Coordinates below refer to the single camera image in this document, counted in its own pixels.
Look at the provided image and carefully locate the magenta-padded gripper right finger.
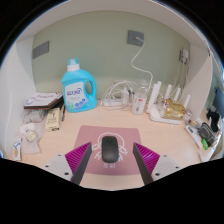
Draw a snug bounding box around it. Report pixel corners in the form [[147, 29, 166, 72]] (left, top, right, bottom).
[[132, 142, 183, 186]]

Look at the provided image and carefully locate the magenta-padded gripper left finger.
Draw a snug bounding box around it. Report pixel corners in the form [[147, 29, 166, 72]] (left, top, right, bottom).
[[43, 141, 93, 186]]

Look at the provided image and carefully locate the black computer mouse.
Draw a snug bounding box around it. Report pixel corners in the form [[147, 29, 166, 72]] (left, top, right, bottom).
[[101, 135, 120, 164]]

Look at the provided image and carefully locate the pink mouse pad with drawing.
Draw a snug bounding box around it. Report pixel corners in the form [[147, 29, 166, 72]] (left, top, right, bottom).
[[73, 125, 142, 176]]

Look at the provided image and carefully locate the clear plastic bag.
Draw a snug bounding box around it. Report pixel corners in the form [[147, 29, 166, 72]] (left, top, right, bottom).
[[19, 109, 47, 155]]

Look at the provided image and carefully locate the white remote control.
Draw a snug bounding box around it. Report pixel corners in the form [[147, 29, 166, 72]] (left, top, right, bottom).
[[184, 124, 204, 149]]

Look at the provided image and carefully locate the small white packet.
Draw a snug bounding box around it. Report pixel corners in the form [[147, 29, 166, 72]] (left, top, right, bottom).
[[12, 135, 24, 162]]

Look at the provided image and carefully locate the green small pack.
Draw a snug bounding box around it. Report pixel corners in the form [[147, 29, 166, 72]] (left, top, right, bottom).
[[200, 138, 210, 151]]

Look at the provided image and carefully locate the small yellow box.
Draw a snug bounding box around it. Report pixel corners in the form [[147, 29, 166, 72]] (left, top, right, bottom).
[[44, 107, 63, 132]]

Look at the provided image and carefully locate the white router with antennas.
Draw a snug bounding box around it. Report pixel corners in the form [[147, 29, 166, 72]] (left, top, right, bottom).
[[146, 80, 192, 125]]

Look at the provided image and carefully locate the grey zip pouch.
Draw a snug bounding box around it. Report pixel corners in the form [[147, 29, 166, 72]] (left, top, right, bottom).
[[197, 121, 218, 147]]

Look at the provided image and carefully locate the small white jar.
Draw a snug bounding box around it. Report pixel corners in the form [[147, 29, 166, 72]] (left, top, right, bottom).
[[183, 109, 194, 125]]

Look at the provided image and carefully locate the gold foil bag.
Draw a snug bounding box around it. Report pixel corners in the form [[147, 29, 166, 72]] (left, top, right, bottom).
[[162, 98, 187, 120]]

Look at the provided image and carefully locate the stack of books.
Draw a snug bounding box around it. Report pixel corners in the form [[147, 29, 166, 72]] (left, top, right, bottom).
[[23, 91, 64, 110]]

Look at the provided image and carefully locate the clear plastic bottle white label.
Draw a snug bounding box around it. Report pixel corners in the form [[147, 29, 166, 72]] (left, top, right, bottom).
[[131, 79, 149, 116]]

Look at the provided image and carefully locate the black bag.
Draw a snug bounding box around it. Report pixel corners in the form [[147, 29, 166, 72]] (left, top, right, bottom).
[[205, 108, 221, 133]]

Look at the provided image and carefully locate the blue detergent bottle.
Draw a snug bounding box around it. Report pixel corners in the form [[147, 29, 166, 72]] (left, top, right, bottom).
[[60, 57, 98, 113]]

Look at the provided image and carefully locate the white shelf unit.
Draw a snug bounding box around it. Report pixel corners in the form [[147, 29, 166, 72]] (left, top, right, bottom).
[[0, 0, 216, 158]]

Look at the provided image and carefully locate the black monitor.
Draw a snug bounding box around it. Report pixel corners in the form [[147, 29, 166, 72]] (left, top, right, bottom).
[[213, 86, 224, 118]]

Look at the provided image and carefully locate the white power strip with cables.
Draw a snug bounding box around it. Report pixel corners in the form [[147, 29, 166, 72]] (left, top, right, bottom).
[[100, 79, 139, 111]]

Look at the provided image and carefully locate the white wall socket cable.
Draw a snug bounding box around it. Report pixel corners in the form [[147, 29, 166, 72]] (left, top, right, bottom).
[[130, 37, 154, 91]]

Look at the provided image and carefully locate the white wall charger adapter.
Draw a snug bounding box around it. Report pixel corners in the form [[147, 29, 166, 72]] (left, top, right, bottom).
[[179, 48, 190, 63]]

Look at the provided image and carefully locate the grey blank wall plate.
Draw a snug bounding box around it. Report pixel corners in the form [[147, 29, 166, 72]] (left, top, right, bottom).
[[32, 40, 50, 60]]

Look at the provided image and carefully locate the grey wall socket plate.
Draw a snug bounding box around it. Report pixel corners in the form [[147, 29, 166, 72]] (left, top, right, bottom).
[[126, 29, 145, 47]]

